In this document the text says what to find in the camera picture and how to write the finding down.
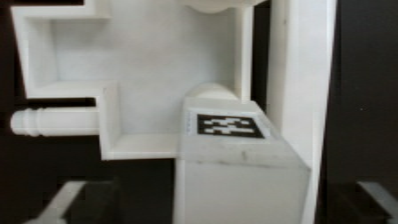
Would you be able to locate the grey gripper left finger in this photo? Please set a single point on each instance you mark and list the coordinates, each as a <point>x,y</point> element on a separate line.
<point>52,214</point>

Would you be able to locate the white chair seat part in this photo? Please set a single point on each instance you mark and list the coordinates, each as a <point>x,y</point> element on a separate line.
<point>130,51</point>

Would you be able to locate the white U-shaped fence frame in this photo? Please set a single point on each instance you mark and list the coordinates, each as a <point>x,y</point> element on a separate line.
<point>302,23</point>

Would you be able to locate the white chair leg tagged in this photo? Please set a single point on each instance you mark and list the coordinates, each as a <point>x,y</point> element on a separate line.
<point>59,121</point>

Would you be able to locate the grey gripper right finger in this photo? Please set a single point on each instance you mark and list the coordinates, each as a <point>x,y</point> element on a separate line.
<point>380,196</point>

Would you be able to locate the white chair leg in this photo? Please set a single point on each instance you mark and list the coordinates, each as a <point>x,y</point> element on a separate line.
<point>242,175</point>

